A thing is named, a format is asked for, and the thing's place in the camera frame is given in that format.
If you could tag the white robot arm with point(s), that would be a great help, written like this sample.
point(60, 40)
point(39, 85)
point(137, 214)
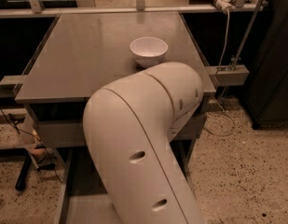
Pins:
point(128, 126)

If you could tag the grey drawer cabinet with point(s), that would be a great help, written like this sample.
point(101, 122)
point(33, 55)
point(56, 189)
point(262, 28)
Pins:
point(85, 52)

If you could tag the grey top drawer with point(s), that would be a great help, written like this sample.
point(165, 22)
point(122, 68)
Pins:
point(70, 134)

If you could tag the white ceramic bowl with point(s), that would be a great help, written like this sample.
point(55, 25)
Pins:
point(148, 51)

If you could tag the dark cabinet at right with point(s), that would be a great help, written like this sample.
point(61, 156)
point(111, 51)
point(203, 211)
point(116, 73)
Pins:
point(265, 93)

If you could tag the black cylindrical leg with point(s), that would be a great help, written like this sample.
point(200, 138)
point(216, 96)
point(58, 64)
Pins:
point(20, 184)

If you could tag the diagonal metal rod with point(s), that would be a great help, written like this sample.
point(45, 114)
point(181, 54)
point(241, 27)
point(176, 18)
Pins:
point(234, 61)

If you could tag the grey left side bracket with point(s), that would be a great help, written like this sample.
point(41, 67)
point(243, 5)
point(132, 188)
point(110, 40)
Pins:
point(10, 85)

